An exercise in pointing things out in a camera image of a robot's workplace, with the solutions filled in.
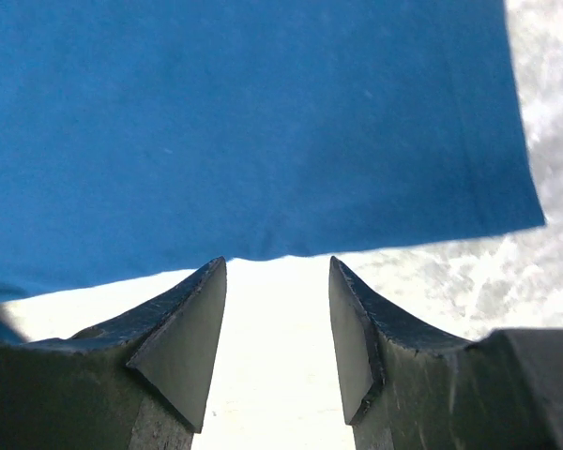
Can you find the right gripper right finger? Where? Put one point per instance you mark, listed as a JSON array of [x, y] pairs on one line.
[[408, 385]]

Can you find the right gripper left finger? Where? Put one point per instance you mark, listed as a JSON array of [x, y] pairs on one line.
[[137, 381]]

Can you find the blue t shirt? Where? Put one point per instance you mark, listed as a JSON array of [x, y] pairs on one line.
[[138, 137]]

